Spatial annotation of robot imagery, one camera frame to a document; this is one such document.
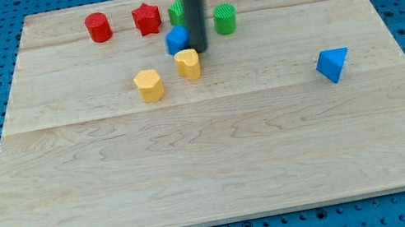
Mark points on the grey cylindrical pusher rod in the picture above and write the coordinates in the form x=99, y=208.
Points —
x=196, y=24

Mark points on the green cylinder block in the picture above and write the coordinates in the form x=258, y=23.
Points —
x=224, y=18

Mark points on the red star block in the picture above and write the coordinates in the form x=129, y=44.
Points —
x=147, y=19

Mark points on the red cylinder block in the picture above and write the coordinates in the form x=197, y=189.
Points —
x=98, y=27

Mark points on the light wooden board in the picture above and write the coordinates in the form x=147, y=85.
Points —
x=260, y=133

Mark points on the blue cube block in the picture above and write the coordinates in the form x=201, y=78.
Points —
x=177, y=39

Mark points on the green block behind rod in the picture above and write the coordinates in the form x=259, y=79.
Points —
x=176, y=13

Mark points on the yellow hexagon block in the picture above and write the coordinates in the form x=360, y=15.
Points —
x=150, y=85

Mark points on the blue triangular prism block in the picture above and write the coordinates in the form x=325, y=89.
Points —
x=331, y=63

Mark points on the yellow heart block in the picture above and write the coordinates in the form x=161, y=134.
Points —
x=187, y=64

